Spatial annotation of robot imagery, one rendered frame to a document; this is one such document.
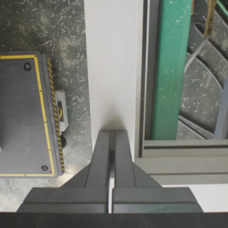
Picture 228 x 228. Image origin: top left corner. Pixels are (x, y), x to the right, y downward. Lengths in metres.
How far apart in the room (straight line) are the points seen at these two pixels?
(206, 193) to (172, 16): 0.21
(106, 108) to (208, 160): 0.17
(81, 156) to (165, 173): 1.11
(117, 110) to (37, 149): 0.85
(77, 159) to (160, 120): 1.13
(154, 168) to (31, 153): 0.84
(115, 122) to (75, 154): 1.16
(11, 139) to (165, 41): 0.92
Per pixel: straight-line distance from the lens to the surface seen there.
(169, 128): 0.25
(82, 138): 1.22
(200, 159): 0.26
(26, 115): 0.92
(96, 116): 0.16
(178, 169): 0.23
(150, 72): 0.23
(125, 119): 0.15
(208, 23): 0.95
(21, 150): 1.02
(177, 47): 0.23
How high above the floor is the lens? 1.08
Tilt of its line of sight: 73 degrees down
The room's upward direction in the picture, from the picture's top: 177 degrees counter-clockwise
